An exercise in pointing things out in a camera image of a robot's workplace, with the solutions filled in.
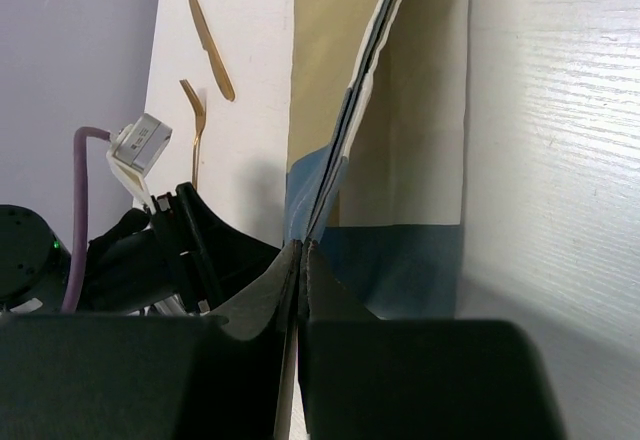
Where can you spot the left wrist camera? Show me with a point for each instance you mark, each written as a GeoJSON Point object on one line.
{"type": "Point", "coordinates": [133, 153]}

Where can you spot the gold knife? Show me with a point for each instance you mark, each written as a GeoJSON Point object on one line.
{"type": "Point", "coordinates": [208, 44]}

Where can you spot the gold fork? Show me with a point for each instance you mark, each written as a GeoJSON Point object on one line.
{"type": "Point", "coordinates": [198, 105]}

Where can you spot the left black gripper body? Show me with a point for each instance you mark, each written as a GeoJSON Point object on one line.
{"type": "Point", "coordinates": [149, 256]}

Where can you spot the blue and tan placemat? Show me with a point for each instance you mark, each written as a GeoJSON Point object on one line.
{"type": "Point", "coordinates": [375, 165]}

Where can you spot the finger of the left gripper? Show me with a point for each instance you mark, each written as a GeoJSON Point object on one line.
{"type": "Point", "coordinates": [231, 259]}

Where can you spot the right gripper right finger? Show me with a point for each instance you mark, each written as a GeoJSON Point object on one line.
{"type": "Point", "coordinates": [362, 377]}

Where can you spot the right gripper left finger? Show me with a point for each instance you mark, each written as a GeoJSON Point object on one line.
{"type": "Point", "coordinates": [224, 375]}

